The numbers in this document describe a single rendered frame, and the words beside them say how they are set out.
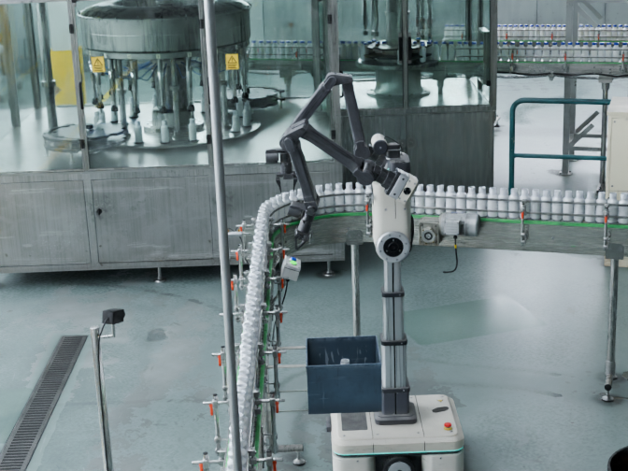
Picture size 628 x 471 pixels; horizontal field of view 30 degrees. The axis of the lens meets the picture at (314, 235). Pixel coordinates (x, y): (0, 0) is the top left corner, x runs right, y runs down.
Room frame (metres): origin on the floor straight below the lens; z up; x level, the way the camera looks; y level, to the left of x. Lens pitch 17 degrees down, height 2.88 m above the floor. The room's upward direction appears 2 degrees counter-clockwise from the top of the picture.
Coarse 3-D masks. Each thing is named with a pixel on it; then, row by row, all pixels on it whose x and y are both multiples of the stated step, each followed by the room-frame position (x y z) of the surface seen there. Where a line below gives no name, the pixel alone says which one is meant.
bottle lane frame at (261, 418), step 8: (272, 240) 6.09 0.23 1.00; (272, 248) 5.96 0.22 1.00; (272, 264) 5.76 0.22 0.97; (272, 280) 5.66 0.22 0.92; (272, 288) 5.61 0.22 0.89; (272, 296) 5.44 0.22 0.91; (264, 328) 4.79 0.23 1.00; (264, 336) 4.69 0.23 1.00; (264, 344) 4.61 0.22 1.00; (264, 360) 4.45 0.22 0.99; (264, 368) 4.39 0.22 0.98; (264, 384) 4.35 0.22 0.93; (264, 392) 4.31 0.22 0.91; (264, 408) 4.25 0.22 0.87; (264, 416) 4.19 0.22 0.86; (256, 424) 3.86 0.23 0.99; (264, 424) 4.18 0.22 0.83; (256, 432) 3.79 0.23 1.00; (256, 440) 3.72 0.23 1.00; (256, 448) 3.67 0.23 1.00; (256, 456) 3.60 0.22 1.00; (256, 464) 3.54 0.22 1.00
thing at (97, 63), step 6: (228, 54) 8.30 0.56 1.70; (234, 54) 8.30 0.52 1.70; (96, 60) 8.30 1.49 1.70; (102, 60) 8.30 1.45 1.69; (228, 60) 8.30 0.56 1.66; (234, 60) 8.30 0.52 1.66; (96, 66) 8.30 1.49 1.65; (102, 66) 8.30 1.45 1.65; (228, 66) 8.30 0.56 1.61; (234, 66) 8.30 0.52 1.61
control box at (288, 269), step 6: (288, 258) 5.40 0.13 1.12; (282, 264) 5.40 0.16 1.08; (288, 264) 5.30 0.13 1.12; (294, 264) 5.32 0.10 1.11; (300, 264) 5.36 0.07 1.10; (282, 270) 5.30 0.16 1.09; (288, 270) 5.30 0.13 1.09; (294, 270) 5.30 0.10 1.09; (282, 276) 5.30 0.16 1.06; (288, 276) 5.30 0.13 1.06; (294, 276) 5.30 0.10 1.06; (282, 288) 5.36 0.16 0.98; (276, 294) 5.37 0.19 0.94
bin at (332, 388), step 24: (336, 336) 4.78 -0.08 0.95; (360, 336) 4.78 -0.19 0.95; (312, 360) 4.78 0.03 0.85; (336, 360) 4.78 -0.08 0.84; (360, 360) 4.78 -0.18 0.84; (312, 384) 4.47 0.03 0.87; (336, 384) 4.47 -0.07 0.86; (360, 384) 4.47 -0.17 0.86; (312, 408) 4.47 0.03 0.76; (336, 408) 4.47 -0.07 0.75; (360, 408) 4.47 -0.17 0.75
